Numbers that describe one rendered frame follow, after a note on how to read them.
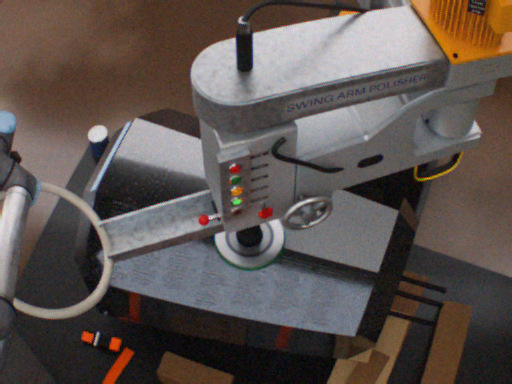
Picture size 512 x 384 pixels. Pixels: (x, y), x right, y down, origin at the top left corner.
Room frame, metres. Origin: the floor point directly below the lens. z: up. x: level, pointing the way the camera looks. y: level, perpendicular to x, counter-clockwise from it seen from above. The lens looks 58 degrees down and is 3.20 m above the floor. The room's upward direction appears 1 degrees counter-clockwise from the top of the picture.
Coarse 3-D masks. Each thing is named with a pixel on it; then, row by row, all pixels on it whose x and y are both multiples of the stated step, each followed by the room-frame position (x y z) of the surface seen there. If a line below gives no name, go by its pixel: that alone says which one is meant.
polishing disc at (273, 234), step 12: (264, 228) 1.30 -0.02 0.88; (276, 228) 1.30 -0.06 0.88; (216, 240) 1.26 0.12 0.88; (228, 240) 1.26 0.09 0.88; (264, 240) 1.26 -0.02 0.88; (276, 240) 1.26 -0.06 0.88; (228, 252) 1.22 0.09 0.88; (240, 252) 1.22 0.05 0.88; (252, 252) 1.22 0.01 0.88; (264, 252) 1.22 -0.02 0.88; (276, 252) 1.22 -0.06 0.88; (240, 264) 1.18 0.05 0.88; (252, 264) 1.18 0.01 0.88; (264, 264) 1.18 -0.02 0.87
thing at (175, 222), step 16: (208, 192) 1.30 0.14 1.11; (144, 208) 1.24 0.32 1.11; (160, 208) 1.25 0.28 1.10; (176, 208) 1.26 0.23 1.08; (192, 208) 1.27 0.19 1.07; (208, 208) 1.27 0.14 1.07; (320, 208) 1.25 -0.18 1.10; (112, 224) 1.20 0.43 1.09; (128, 224) 1.21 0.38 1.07; (144, 224) 1.21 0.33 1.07; (160, 224) 1.21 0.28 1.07; (176, 224) 1.21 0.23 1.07; (192, 224) 1.21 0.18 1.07; (208, 224) 1.21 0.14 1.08; (112, 240) 1.16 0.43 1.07; (128, 240) 1.16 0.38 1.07; (144, 240) 1.16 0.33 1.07; (160, 240) 1.14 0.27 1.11; (176, 240) 1.15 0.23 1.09; (192, 240) 1.16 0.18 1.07; (112, 256) 1.09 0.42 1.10; (128, 256) 1.10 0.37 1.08
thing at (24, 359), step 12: (12, 336) 0.90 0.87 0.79; (0, 348) 0.83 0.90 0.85; (12, 348) 0.87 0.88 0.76; (24, 348) 0.91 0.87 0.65; (0, 360) 0.79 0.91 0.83; (12, 360) 0.83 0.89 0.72; (24, 360) 0.88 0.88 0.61; (36, 360) 0.92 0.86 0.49; (0, 372) 0.75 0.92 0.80; (12, 372) 0.79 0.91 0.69; (24, 372) 0.84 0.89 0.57; (36, 372) 0.88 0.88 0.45; (48, 372) 0.94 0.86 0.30
